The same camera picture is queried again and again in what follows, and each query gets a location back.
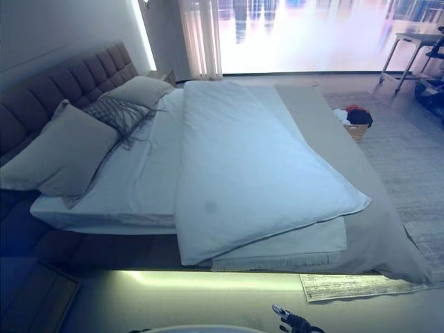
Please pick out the sheer beige curtain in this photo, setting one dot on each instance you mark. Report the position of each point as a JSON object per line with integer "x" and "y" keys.
{"x": 201, "y": 36}

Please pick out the metal frame table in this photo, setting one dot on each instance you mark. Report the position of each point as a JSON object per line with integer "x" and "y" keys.
{"x": 404, "y": 57}

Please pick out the dark wheeled machine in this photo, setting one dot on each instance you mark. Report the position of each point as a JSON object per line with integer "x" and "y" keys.
{"x": 431, "y": 79}

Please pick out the brown tufted headboard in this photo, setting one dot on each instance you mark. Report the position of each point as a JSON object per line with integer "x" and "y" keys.
{"x": 59, "y": 86}

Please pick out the grey fringed decorative cushion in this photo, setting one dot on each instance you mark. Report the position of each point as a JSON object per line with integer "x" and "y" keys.
{"x": 116, "y": 116}

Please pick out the clothes in basket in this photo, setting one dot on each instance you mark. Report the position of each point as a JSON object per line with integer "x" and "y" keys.
{"x": 352, "y": 115}

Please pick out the white mattress sheet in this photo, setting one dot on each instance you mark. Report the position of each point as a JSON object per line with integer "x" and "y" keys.
{"x": 135, "y": 187}

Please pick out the large beige pillow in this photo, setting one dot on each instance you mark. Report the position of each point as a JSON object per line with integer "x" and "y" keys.
{"x": 66, "y": 152}

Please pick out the white duvet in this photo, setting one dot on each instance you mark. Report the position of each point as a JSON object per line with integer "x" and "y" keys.
{"x": 249, "y": 152}

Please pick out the wooden nightstand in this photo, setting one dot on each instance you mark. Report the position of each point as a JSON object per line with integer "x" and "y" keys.
{"x": 162, "y": 74}

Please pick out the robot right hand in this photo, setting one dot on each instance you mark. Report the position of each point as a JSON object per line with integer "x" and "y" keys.
{"x": 289, "y": 318}

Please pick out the dark bed frame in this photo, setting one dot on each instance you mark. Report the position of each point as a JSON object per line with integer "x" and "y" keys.
{"x": 48, "y": 239}

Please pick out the woven laundry basket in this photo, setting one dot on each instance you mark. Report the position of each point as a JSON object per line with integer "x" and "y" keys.
{"x": 357, "y": 130}

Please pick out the grey bedspread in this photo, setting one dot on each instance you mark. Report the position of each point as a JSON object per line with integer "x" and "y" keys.
{"x": 367, "y": 239}

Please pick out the grey patterned floor rug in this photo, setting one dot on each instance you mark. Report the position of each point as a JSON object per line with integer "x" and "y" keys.
{"x": 395, "y": 166}

